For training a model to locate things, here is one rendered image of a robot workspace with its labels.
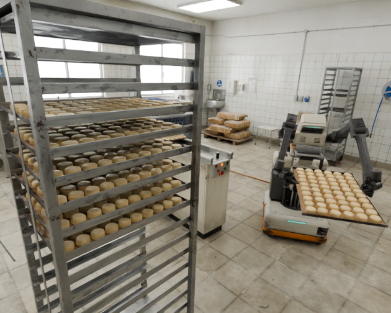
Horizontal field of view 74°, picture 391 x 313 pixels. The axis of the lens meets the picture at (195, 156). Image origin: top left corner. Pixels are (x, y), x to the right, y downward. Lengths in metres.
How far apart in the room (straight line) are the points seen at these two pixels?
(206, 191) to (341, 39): 4.66
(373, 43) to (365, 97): 0.97
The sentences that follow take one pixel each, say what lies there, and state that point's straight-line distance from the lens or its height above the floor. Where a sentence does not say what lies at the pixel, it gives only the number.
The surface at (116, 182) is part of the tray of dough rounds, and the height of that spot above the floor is 1.24.
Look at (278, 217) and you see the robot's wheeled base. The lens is 2.86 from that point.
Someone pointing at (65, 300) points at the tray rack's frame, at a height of 0.92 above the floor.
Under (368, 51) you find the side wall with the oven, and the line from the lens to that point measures 6.18.
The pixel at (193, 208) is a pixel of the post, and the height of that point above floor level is 1.03.
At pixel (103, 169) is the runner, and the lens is 0.93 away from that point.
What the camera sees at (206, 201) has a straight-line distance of 2.57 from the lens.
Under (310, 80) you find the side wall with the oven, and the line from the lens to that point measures 6.46.
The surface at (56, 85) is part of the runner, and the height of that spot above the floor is 1.60.
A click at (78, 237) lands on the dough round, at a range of 1.08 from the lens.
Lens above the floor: 1.65
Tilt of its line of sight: 18 degrees down
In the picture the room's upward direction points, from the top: 2 degrees clockwise
